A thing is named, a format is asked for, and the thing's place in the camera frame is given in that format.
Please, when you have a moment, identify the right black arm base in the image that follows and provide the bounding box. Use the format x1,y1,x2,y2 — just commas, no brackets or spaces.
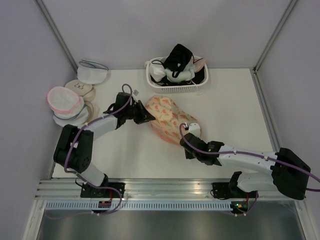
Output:
211,182,257,200

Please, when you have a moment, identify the left aluminium frame post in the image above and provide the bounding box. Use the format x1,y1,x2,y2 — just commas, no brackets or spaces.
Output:
34,0,78,74

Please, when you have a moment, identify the pink garment in basket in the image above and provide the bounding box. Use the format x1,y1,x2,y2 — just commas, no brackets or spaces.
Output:
192,58,207,73

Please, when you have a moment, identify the white slotted cable duct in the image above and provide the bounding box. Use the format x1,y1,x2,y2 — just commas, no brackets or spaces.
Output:
45,200,233,211

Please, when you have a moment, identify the floral peach laundry bag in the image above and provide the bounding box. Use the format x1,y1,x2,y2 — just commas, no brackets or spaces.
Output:
145,95,200,145

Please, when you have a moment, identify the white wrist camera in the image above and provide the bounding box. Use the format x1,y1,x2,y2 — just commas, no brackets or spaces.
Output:
184,122,202,138
133,89,139,97

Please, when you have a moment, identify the purple cable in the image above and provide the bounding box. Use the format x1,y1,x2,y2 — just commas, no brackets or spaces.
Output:
179,122,320,192
64,83,133,187

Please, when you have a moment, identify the black bra in basket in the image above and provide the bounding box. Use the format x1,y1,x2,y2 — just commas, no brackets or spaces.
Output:
163,43,193,78

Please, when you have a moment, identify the aluminium frame post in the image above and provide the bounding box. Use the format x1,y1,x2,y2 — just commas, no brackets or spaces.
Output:
252,0,299,74
34,0,78,74

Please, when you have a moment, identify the beige round laundry bag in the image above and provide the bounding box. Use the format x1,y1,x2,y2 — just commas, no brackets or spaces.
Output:
65,79,96,102

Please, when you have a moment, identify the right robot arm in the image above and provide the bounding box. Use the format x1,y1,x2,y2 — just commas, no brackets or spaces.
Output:
179,133,311,200

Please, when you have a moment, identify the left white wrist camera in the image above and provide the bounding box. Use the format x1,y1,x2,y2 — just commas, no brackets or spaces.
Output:
133,89,139,97

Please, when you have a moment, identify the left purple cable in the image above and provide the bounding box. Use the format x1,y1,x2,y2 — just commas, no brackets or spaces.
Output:
64,83,133,187

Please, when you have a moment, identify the pink trimmed mesh bag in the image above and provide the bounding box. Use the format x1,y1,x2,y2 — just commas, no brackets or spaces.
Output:
46,86,81,113

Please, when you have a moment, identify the grey trimmed mesh bag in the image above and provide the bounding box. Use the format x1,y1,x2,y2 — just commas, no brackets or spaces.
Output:
53,105,89,127

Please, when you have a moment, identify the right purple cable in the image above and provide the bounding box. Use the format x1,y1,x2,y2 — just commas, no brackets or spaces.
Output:
179,122,320,192

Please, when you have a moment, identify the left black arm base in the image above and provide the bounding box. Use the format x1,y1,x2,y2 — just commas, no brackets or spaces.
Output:
80,182,125,199

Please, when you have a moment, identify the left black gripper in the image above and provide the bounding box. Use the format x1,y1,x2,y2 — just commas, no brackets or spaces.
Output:
124,100,155,125

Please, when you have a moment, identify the right aluminium side rail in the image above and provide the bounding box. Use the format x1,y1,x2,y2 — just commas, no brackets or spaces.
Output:
249,68,281,152

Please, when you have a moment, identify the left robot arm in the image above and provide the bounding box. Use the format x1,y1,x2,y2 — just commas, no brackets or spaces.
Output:
53,92,156,198

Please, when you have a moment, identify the white mesh bag blue trim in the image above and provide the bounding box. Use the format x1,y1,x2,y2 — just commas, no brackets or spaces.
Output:
77,59,109,85

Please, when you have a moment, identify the beige flat laundry bag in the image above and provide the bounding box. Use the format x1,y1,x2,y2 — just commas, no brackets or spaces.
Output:
74,101,100,126

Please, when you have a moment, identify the right aluminium frame post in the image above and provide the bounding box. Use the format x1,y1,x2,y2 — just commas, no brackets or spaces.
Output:
252,0,299,74

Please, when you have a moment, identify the aluminium front rail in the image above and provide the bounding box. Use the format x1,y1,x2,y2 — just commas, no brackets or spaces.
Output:
34,177,308,201

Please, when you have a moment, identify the white garment in basket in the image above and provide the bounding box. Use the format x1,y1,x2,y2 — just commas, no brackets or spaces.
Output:
149,59,196,83

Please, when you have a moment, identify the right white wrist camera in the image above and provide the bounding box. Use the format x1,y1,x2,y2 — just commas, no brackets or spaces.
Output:
184,122,202,138

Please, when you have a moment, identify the white plastic laundry basket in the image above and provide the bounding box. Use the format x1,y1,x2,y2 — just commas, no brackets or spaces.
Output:
144,57,209,94

